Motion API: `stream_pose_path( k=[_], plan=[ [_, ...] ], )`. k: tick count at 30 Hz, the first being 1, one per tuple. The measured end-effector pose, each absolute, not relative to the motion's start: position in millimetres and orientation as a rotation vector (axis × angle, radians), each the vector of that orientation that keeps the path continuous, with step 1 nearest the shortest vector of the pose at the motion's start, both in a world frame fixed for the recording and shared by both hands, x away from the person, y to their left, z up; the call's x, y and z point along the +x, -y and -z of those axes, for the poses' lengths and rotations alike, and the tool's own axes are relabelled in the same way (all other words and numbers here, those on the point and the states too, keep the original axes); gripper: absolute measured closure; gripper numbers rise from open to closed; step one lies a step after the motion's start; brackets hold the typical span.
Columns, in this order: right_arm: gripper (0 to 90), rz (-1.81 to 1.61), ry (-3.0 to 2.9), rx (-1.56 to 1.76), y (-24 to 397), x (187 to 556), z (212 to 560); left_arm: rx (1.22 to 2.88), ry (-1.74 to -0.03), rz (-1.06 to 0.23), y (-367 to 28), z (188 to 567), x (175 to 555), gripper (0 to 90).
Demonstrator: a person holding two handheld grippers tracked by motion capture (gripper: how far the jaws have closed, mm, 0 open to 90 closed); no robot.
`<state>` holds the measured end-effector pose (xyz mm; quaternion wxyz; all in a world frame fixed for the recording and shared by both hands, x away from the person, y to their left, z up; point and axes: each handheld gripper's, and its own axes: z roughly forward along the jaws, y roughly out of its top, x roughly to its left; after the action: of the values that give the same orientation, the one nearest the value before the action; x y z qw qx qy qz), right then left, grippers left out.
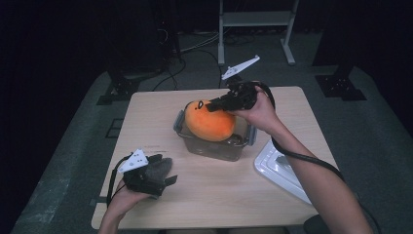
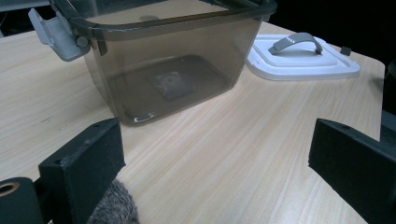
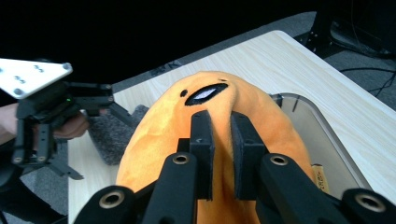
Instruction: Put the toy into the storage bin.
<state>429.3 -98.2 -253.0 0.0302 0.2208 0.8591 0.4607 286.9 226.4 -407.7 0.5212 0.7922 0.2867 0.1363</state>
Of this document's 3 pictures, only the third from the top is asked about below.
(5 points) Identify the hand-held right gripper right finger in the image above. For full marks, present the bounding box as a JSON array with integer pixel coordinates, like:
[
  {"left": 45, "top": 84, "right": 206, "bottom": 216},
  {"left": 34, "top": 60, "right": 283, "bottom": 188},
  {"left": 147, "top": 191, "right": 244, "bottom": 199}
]
[{"left": 230, "top": 111, "right": 269, "bottom": 201}]

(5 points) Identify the orange plush toy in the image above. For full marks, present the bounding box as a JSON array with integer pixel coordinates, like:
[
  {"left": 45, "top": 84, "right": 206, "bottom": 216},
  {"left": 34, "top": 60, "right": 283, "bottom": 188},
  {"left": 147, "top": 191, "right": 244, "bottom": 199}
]
[
  {"left": 87, "top": 104, "right": 150, "bottom": 166},
  {"left": 115, "top": 70, "right": 331, "bottom": 224}
]

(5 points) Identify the grey translucent storage box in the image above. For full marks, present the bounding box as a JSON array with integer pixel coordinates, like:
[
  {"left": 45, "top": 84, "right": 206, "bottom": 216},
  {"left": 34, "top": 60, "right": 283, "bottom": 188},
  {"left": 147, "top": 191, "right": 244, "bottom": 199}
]
[{"left": 270, "top": 91, "right": 374, "bottom": 201}]

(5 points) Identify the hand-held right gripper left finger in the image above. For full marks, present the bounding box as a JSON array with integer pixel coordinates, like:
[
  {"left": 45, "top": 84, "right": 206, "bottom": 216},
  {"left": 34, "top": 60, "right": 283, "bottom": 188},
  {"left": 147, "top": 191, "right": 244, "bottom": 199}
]
[{"left": 177, "top": 109, "right": 217, "bottom": 201}]

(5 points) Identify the black floor cable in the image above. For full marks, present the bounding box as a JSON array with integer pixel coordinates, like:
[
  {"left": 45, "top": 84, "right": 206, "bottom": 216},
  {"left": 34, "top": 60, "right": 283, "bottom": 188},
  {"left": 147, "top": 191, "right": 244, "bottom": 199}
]
[{"left": 338, "top": 65, "right": 396, "bottom": 98}]

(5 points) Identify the black stand base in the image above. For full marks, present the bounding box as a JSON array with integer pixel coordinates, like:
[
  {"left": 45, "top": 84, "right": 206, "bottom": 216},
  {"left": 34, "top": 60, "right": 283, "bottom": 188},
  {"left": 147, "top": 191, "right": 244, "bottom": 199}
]
[{"left": 293, "top": 11, "right": 396, "bottom": 61}]

